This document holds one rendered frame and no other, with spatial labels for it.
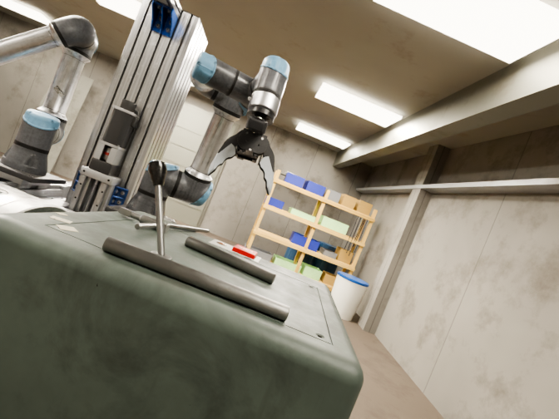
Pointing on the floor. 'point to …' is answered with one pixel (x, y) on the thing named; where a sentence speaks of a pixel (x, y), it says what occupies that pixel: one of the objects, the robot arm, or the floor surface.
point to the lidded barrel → (348, 294)
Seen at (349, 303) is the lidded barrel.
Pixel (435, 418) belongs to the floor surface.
